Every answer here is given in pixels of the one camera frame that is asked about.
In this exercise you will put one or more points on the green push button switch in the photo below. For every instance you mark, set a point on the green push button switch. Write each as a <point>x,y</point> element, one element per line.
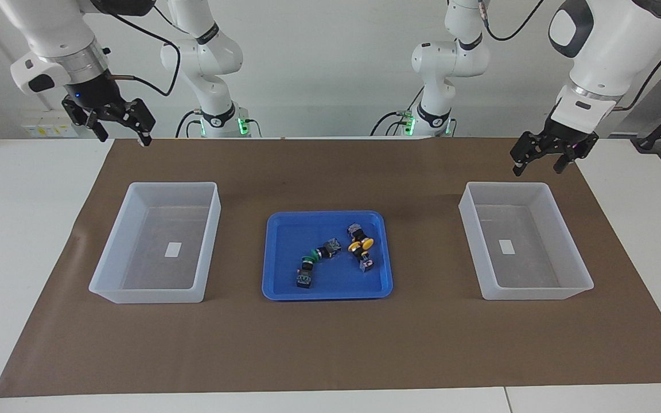
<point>332,246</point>
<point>304,280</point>

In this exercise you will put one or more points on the brown table mat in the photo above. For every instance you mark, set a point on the brown table mat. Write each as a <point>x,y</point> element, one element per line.
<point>330,344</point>

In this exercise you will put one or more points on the yellow push button switch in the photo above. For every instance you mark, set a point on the yellow push button switch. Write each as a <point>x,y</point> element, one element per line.
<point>355,230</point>
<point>366,264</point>

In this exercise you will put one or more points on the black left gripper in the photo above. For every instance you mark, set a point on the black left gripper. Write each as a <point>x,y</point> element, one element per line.
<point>566,137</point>

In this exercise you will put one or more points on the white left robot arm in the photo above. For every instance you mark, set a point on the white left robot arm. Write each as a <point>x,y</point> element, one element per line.
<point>611,46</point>

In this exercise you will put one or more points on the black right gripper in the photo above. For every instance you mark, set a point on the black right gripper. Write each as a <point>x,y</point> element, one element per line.
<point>95,94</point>

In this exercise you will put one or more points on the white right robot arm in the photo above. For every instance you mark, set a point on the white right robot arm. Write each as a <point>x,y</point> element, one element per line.
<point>55,28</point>

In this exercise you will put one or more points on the translucent white plastic box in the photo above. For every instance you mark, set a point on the translucent white plastic box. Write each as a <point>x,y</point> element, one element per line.
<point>537,292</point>
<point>135,293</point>

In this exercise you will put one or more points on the blue plastic tray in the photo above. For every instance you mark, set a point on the blue plastic tray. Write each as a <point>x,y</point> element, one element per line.
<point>290,241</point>

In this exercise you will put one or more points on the white wall socket strip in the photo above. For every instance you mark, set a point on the white wall socket strip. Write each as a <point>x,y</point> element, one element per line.
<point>49,125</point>

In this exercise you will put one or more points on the white paper label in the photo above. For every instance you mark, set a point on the white paper label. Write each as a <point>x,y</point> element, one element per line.
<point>506,246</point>
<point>174,249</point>

